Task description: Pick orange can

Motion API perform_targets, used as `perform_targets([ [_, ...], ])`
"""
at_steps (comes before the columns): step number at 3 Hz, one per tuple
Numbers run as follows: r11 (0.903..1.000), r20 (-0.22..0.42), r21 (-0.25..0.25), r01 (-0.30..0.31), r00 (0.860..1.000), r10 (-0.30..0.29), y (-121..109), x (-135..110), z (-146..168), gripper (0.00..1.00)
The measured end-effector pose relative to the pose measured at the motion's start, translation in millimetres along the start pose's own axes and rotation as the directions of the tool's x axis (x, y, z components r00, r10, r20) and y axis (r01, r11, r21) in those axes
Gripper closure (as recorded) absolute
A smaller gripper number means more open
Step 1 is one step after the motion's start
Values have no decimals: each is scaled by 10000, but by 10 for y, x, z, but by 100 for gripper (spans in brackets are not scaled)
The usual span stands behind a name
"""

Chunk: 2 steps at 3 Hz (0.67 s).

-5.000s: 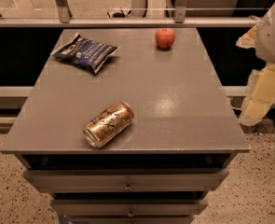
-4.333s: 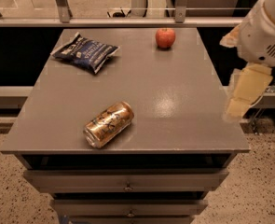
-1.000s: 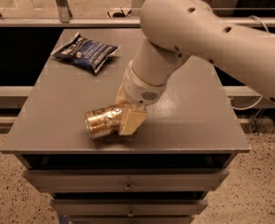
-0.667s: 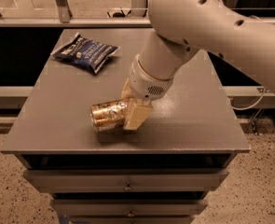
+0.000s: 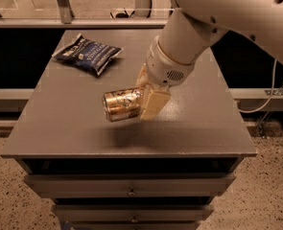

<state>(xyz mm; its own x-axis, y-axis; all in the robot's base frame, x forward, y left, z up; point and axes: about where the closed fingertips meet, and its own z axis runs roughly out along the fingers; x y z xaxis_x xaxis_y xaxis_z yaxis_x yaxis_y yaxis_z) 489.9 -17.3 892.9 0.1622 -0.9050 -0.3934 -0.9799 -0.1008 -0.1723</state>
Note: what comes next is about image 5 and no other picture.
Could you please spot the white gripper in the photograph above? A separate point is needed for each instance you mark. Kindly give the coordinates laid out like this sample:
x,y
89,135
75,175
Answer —
x,y
164,69

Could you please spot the orange gold soda can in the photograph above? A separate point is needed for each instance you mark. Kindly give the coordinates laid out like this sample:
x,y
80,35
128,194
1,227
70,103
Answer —
x,y
123,104

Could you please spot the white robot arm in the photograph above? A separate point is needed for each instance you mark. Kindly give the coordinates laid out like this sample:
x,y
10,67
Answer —
x,y
196,25

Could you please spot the blue chip bag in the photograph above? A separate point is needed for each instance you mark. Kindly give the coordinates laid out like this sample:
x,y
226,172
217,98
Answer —
x,y
88,55

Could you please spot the grey drawer cabinet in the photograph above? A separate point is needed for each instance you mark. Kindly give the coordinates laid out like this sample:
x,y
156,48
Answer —
x,y
63,130

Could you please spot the grey metal railing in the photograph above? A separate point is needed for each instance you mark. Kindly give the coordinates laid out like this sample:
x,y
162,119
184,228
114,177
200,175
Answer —
x,y
84,14

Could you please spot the upper drawer knob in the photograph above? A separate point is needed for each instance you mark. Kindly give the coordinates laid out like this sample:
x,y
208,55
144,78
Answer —
x,y
132,193

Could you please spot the drawer knob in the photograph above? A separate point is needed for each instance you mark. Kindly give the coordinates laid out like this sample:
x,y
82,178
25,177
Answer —
x,y
134,220
132,193

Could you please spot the lower drawer knob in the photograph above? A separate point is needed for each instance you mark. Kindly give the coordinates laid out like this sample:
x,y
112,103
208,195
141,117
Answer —
x,y
134,220

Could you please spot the upper grey drawer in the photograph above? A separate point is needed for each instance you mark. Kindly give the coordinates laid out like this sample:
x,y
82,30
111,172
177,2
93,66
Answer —
x,y
87,186

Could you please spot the grey drawer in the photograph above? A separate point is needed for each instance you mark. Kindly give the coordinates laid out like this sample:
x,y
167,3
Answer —
x,y
87,186
109,213

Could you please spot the lower grey drawer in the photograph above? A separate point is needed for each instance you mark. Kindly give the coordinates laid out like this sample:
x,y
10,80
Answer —
x,y
109,213

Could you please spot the metal floor bracket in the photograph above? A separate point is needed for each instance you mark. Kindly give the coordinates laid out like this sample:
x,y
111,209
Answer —
x,y
262,120

